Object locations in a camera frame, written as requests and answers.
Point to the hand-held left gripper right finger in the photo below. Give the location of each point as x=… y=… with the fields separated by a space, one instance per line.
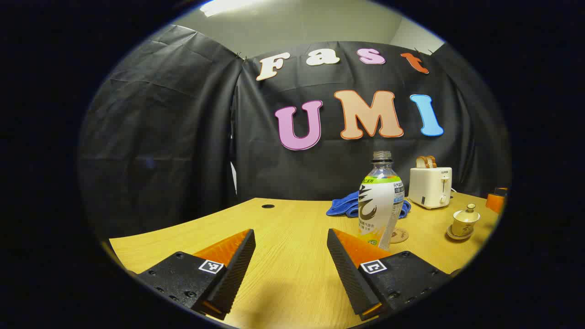
x=345 y=269

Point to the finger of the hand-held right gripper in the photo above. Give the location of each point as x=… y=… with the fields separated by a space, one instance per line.
x=494 y=202

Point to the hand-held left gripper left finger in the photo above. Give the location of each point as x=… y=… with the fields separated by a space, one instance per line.
x=237 y=265

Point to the round wooden coaster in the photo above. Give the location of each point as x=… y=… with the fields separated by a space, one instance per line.
x=401 y=236

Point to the clear labelled water bottle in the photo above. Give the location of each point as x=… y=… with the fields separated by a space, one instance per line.
x=379 y=205

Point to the blue towel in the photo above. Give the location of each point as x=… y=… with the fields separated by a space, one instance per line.
x=343 y=208

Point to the white toaster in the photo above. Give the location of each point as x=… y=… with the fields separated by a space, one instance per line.
x=427 y=187

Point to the toast bread slice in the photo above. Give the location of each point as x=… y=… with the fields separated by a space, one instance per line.
x=421 y=162
x=432 y=161

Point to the black backdrop cloth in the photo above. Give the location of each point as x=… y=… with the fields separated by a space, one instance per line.
x=173 y=137

